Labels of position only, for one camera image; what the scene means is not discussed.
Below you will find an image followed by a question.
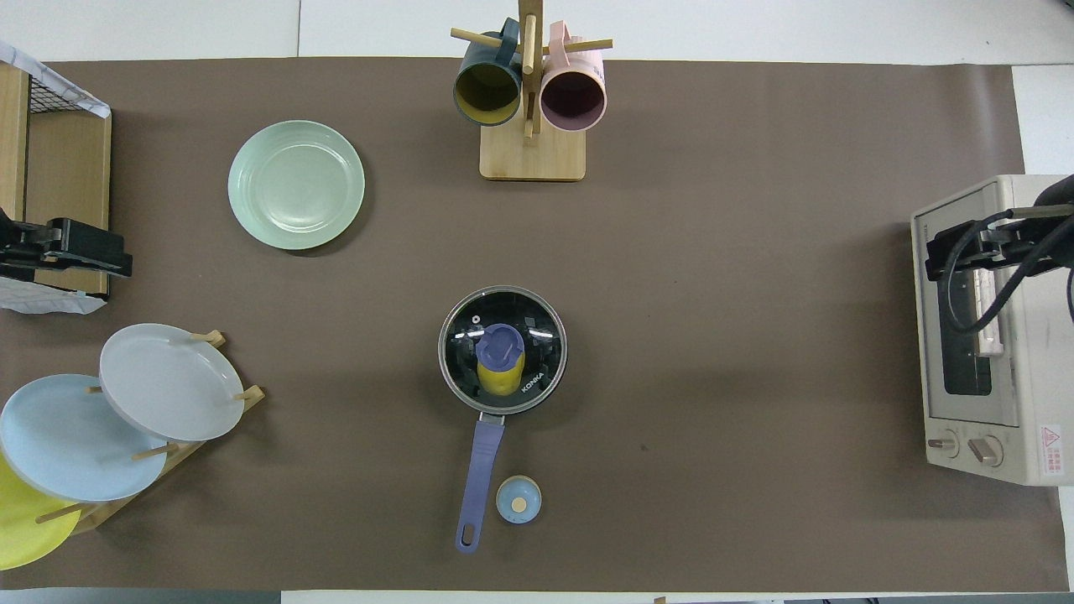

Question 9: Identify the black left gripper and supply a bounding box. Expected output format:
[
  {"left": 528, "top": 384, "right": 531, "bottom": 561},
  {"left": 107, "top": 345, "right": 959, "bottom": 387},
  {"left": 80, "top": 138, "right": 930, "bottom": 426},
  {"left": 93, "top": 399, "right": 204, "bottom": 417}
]
[{"left": 0, "top": 210, "right": 134, "bottom": 279}]

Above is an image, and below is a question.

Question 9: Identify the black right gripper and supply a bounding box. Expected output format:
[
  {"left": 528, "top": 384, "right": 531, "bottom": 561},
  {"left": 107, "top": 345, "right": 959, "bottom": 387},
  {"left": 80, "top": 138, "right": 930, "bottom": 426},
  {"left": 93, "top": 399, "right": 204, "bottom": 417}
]
[{"left": 925, "top": 220, "right": 1038, "bottom": 283}]

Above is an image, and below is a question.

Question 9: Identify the glass lid purple knob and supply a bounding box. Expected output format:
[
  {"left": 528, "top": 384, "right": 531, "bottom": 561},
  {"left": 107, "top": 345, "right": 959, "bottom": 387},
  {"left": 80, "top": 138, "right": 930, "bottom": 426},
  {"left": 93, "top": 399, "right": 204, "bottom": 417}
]
[{"left": 437, "top": 286, "right": 569, "bottom": 416}]

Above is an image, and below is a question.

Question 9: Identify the yellow potato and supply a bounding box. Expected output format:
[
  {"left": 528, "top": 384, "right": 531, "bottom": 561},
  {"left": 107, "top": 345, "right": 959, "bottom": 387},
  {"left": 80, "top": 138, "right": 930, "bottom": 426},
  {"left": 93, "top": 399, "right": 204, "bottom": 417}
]
[{"left": 477, "top": 352, "right": 527, "bottom": 398}]

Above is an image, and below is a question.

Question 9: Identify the grey plate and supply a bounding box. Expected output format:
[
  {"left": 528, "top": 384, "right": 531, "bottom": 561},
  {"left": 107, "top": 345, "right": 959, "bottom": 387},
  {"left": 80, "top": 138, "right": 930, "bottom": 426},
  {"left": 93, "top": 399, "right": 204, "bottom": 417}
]
[{"left": 99, "top": 323, "right": 246, "bottom": 443}]

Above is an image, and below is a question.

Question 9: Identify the light blue plate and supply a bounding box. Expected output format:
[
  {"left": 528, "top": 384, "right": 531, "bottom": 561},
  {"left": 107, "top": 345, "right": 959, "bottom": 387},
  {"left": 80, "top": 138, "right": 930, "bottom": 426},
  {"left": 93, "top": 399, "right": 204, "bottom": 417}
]
[{"left": 0, "top": 374, "right": 169, "bottom": 503}]

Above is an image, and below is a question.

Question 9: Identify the pale green plate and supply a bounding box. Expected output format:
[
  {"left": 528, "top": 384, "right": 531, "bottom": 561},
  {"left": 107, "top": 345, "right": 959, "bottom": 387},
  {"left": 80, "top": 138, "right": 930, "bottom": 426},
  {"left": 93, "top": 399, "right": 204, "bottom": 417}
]
[{"left": 227, "top": 120, "right": 367, "bottom": 252}]

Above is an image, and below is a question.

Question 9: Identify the wooden plate rack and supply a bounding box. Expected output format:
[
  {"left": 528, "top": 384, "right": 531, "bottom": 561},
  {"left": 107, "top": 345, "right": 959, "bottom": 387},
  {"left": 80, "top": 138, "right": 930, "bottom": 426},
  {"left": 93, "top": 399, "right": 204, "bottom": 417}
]
[{"left": 35, "top": 330, "right": 266, "bottom": 536}]

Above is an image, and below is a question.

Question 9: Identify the yellow plate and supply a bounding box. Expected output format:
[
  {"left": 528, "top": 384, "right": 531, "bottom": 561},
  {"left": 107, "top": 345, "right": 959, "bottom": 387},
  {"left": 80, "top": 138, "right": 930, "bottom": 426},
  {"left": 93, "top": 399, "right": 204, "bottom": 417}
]
[{"left": 0, "top": 453, "right": 82, "bottom": 571}]

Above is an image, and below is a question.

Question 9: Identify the brown wooden board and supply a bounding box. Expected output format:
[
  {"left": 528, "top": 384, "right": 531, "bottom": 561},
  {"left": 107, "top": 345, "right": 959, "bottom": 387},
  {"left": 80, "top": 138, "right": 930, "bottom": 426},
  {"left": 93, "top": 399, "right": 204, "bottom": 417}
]
[{"left": 23, "top": 112, "right": 112, "bottom": 299}]

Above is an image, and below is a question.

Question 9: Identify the light wooden board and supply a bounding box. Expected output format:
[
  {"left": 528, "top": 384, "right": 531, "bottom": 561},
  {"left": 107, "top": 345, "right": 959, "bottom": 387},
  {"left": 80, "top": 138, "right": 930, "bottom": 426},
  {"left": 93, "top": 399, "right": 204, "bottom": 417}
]
[{"left": 0, "top": 63, "right": 32, "bottom": 221}]

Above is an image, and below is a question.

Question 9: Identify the beige toaster oven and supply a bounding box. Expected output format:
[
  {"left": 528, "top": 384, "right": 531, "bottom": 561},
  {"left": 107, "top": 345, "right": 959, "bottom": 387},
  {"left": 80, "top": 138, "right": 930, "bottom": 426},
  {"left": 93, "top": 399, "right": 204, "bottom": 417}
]
[{"left": 911, "top": 174, "right": 1074, "bottom": 487}]

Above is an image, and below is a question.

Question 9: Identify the brown table mat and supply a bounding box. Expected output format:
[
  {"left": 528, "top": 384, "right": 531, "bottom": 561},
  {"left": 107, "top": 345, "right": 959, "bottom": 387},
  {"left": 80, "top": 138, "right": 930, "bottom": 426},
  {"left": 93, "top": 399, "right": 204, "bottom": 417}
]
[{"left": 0, "top": 57, "right": 1071, "bottom": 592}]

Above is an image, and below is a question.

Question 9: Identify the pink ribbed mug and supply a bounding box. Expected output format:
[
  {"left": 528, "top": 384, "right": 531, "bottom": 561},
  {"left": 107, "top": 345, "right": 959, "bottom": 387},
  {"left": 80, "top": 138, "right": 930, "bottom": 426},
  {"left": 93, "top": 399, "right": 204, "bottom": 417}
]
[{"left": 540, "top": 21, "right": 607, "bottom": 133}]

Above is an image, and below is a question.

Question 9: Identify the dark blue mug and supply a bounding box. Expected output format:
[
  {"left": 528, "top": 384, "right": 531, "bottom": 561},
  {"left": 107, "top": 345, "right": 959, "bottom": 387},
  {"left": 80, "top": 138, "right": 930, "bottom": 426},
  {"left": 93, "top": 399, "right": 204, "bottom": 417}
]
[{"left": 453, "top": 18, "right": 524, "bottom": 128}]

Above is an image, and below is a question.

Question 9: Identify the wooden mug tree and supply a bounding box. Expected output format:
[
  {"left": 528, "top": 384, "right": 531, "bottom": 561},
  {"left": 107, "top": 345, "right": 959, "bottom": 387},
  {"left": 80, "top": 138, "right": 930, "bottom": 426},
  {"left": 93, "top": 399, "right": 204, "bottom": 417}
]
[{"left": 451, "top": 0, "right": 614, "bottom": 182}]

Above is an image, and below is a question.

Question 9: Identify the small blue round cap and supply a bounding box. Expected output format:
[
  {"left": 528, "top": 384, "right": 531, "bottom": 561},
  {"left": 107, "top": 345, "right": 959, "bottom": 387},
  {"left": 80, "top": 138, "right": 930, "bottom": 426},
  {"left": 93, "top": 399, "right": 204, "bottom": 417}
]
[{"left": 496, "top": 475, "right": 543, "bottom": 525}]

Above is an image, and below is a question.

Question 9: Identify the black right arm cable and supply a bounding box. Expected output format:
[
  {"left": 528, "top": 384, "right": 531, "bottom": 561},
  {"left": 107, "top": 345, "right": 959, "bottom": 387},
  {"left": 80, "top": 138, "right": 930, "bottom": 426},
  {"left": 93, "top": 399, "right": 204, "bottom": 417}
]
[{"left": 943, "top": 208, "right": 1074, "bottom": 336}]

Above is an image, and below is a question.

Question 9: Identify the black wire basket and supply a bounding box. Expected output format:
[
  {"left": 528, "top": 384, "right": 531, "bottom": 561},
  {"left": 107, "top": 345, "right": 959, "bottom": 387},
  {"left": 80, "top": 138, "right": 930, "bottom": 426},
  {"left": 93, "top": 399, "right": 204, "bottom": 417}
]
[{"left": 0, "top": 40, "right": 112, "bottom": 316}]

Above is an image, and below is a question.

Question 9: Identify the black pot purple handle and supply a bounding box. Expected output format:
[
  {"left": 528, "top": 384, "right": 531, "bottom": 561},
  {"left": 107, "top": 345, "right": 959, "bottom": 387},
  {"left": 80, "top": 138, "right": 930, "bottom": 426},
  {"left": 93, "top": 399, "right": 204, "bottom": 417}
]
[{"left": 437, "top": 288, "right": 569, "bottom": 555}]

